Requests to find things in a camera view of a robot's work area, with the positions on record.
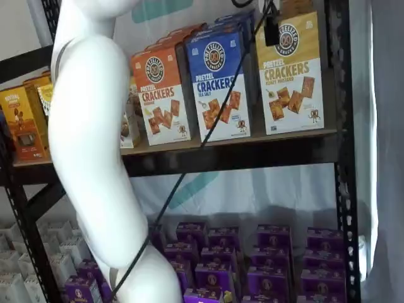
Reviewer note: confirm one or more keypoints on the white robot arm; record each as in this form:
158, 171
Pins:
88, 142

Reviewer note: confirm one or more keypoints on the purple Annie's box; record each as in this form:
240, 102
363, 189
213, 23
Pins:
180, 252
270, 259
268, 300
202, 297
223, 238
325, 240
183, 273
218, 257
90, 269
274, 236
80, 290
191, 232
214, 277
323, 285
324, 262
269, 282

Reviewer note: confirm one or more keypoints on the blue pretzel crackers box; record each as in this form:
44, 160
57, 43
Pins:
235, 17
221, 27
217, 110

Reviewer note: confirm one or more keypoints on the yellow pretzel crackers box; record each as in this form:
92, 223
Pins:
290, 94

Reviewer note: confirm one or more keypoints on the white carton box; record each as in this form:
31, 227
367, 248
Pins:
33, 263
9, 263
61, 268
36, 290
55, 230

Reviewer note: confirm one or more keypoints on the orange pretzel crackers box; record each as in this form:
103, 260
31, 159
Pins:
164, 110
183, 33
164, 44

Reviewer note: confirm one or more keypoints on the Simple Mills sweet thins box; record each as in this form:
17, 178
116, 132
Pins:
44, 98

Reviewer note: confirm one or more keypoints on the brown wooden shelf board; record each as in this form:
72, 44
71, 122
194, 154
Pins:
259, 135

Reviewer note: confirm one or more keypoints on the black metal shelf rack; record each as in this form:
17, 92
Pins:
252, 151

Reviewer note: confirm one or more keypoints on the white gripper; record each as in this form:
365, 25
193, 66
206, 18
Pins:
268, 3

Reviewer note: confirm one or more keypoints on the orange brown snack box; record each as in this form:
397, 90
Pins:
33, 110
19, 126

